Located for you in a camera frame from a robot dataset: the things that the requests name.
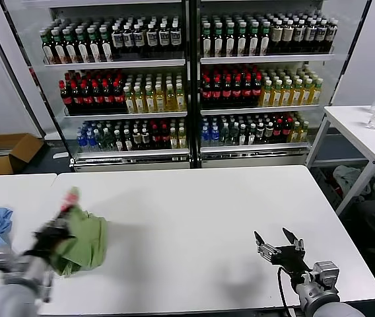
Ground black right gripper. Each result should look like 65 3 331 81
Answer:
254 227 314 277

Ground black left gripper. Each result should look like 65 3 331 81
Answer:
25 205 77 262

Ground light green t-shirt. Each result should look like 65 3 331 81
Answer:
49 186 109 277

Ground black plastic mesh crate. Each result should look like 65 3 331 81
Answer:
314 167 342 209

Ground pale grey-green cloth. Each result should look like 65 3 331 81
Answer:
332 164 372 195

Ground red cap cola bottle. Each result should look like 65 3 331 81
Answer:
211 77 222 108
273 119 283 145
81 80 94 114
150 125 160 150
160 124 170 149
231 76 242 108
59 81 73 115
103 79 115 114
282 118 292 144
242 75 253 107
252 75 263 107
201 77 212 108
92 79 104 114
113 78 125 113
221 76 232 108
71 81 83 115

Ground white side table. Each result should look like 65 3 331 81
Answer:
305 104 375 217

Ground white beverage display shelf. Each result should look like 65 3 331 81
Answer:
38 0 191 172
189 0 340 169

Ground green cap tea bottle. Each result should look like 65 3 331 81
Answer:
62 28 77 64
75 28 90 63
86 27 102 63
236 21 248 57
248 21 259 57
51 28 65 65
213 22 224 58
224 22 236 57
99 26 114 63
201 22 213 58
39 30 53 65
259 21 271 56

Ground dark bottle white blue label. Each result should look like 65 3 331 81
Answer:
145 22 158 53
133 22 145 54
122 22 133 55
325 18 339 52
292 19 305 53
304 18 316 53
169 20 182 53
112 23 123 55
158 21 170 53
315 18 327 53

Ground dark bottle beige label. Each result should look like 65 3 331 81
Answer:
270 20 283 53
281 19 294 53

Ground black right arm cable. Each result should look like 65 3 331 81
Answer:
276 267 294 317

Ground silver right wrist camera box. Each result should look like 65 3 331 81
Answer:
312 260 340 290

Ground glass door black frame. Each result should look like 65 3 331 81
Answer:
0 0 76 166
305 0 373 168

